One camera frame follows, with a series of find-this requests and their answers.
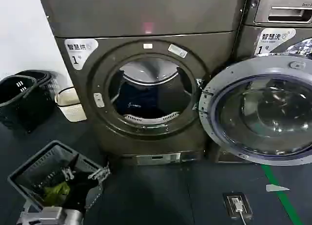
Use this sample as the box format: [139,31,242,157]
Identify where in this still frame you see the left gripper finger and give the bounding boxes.
[87,161,112,185]
[60,168,76,182]

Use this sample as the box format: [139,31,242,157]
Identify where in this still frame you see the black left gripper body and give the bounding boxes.
[63,173,100,211]

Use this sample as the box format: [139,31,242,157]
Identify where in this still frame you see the green cloth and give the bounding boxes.
[43,182,71,206]

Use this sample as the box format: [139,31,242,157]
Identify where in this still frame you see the grey plastic laundry basket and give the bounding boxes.
[7,140,111,214]

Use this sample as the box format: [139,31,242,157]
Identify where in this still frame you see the cream plastic basket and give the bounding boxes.
[54,86,88,122]

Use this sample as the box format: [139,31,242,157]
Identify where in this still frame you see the large black laundry basket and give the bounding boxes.
[0,75,54,133]

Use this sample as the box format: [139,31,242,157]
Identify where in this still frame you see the dark clothes in drum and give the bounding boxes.
[114,80,181,119]

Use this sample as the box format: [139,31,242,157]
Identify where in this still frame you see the white number label sticker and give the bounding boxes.
[64,38,99,71]
[254,28,297,56]

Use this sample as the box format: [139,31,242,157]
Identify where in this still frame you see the metal floor socket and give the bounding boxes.
[222,191,253,220]

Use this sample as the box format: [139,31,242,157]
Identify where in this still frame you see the grey front-loading dryer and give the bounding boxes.
[39,0,247,166]

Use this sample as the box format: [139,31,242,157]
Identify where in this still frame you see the white arrow floor sticker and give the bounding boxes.
[266,184,291,192]

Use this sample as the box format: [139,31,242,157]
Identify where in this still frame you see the round glass dryer door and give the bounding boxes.
[198,61,312,166]

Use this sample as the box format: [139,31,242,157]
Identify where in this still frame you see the green floor tape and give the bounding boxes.
[261,164,303,225]

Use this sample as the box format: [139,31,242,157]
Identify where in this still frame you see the grey washing machine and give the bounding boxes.
[233,0,312,164]

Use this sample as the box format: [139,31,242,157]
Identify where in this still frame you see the white plug cable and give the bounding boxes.
[231,196,250,225]

